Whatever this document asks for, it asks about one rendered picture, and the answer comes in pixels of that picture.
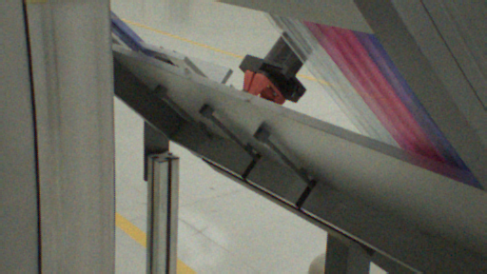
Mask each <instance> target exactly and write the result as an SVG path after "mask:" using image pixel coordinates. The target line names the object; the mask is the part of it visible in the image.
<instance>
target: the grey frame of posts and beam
mask: <svg viewBox="0 0 487 274"><path fill-rule="evenodd" d="M23 7H24V10H25V23H26V30H27V38H28V52H29V65H30V79H31V92H32V105H33V119H34V133H35V146H36V173H37V187H38V193H37V201H38V214H39V217H38V227H39V240H38V242H39V269H40V270H39V274H115V246H116V237H115V211H116V192H115V107H114V86H113V57H112V25H111V10H110V0H23ZM179 184H180V156H178V155H175V154H174V155H172V152H170V151H168V150H163V151H160V152H159V154H156V153H149V154H148V155H147V232H146V274H176V271H177V241H178V220H179Z"/></svg>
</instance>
